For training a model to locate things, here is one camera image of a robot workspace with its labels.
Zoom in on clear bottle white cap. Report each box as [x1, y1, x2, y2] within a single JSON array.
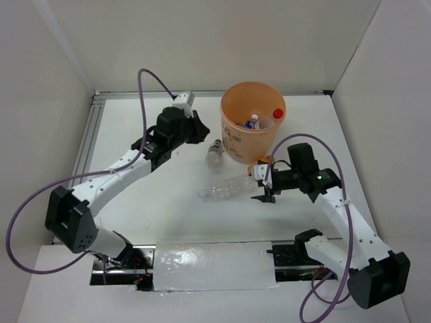
[[197, 174, 258, 201]]

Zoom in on small black label bottle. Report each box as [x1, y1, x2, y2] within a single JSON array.
[[205, 139, 224, 169]]

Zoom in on Pocari Sweat blue label bottle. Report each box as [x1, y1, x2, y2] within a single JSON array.
[[244, 114, 259, 130]]

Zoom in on red label bottle red cap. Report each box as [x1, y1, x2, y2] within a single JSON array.
[[257, 108, 284, 129]]

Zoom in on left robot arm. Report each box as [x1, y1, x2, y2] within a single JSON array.
[[44, 106, 209, 268]]

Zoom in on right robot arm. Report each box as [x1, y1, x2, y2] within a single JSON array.
[[251, 143, 411, 309]]

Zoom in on peach capybara plastic bin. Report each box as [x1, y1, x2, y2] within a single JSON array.
[[220, 81, 287, 164]]

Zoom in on orange juice bottle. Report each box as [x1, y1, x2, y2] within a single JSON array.
[[247, 155, 271, 176]]

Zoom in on white taped cover sheet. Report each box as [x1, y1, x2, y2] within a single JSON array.
[[153, 242, 277, 291]]

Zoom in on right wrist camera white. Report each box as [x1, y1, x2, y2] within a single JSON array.
[[251, 163, 273, 188]]

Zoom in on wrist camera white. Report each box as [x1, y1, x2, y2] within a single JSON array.
[[251, 163, 273, 188], [172, 92, 195, 118]]

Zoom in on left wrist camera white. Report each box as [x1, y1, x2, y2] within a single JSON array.
[[172, 92, 195, 118]]

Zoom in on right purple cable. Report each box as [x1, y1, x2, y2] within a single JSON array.
[[267, 133, 354, 322]]

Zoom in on purple cable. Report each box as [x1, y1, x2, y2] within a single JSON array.
[[267, 133, 354, 322], [5, 68, 179, 275]]

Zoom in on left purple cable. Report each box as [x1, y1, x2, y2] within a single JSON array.
[[5, 68, 179, 275]]

